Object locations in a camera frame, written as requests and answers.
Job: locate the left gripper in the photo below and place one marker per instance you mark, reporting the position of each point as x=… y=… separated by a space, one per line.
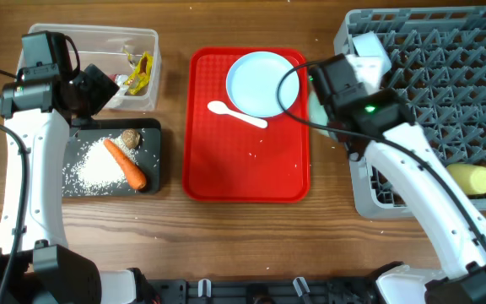
x=99 y=86

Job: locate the yellow snack wrapper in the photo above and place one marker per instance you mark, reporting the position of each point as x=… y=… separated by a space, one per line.
x=141 y=74

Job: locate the brown food scrap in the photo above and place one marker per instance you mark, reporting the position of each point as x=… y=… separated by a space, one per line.
x=131 y=138

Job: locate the white rice pile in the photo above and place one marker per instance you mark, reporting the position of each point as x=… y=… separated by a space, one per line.
x=97 y=169

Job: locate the orange carrot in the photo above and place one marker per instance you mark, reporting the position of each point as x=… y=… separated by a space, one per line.
x=134 y=176

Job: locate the white spoon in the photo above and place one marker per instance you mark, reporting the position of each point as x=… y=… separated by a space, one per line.
x=220 y=108

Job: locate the light blue plate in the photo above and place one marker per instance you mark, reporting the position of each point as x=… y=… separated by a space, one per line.
x=252 y=83

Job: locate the green bowl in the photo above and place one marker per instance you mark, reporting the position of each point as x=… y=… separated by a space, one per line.
x=316 y=111

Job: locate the yellow plastic cup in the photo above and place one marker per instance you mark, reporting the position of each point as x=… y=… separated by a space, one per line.
x=470 y=178

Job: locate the red foil wrapper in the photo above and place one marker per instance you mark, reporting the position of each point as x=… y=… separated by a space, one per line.
x=113 y=77

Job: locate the light blue bowl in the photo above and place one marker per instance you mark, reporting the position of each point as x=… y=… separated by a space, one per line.
x=369 y=45

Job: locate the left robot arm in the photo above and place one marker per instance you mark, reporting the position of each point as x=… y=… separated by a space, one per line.
x=36 y=264

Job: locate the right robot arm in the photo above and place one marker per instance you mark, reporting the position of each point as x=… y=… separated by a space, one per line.
x=381 y=129

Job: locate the grey dishwasher rack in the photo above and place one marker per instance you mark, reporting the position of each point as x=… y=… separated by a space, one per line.
x=438 y=66

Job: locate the clear plastic bin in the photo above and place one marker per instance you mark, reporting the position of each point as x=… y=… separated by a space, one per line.
x=112 y=49

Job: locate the black plastic tray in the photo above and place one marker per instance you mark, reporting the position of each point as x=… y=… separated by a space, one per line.
x=150 y=156

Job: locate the red serving tray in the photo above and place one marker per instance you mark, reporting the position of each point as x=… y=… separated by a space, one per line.
x=227 y=160

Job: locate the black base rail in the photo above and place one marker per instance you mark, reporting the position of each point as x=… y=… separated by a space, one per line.
x=350 y=290

